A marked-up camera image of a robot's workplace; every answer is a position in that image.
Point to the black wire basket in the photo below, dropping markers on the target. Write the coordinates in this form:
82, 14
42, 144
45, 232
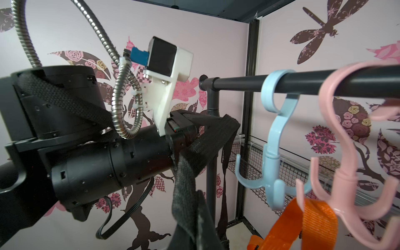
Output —
289, 171

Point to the light blue plastic hook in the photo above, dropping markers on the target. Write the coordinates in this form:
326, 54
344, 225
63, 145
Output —
275, 189

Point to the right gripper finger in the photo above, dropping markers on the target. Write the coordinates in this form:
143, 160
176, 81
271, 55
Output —
206, 235

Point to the black clothes rack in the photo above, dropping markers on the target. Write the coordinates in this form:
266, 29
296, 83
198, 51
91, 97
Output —
307, 83

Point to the orange bag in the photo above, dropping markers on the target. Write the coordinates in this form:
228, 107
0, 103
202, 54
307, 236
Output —
317, 224

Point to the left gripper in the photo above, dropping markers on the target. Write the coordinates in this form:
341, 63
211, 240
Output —
182, 129

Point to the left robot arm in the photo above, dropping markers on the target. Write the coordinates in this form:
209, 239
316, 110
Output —
64, 146

